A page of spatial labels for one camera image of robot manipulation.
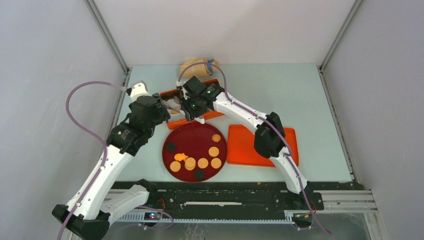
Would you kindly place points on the orange box lid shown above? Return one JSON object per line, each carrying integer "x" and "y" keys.
{"x": 250, "y": 149}

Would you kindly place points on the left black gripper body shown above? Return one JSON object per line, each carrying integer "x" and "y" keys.
{"x": 162, "y": 115}

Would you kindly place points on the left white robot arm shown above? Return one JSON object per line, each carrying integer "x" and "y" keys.
{"x": 88, "y": 215}

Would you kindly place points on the metal serving tongs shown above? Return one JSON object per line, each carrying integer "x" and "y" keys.
{"x": 188, "y": 117}

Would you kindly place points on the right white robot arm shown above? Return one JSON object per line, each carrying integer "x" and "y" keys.
{"x": 257, "y": 122}

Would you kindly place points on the orange compartment cookie box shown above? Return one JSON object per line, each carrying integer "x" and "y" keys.
{"x": 173, "y": 97}

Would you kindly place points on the dark red round plate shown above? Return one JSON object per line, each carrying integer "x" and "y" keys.
{"x": 205, "y": 146}

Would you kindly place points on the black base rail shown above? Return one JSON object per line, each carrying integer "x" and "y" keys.
{"x": 231, "y": 200}

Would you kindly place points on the beige cloth doll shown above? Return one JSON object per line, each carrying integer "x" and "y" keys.
{"x": 198, "y": 67}

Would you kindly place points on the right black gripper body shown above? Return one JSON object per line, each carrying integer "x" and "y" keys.
{"x": 187, "y": 100}

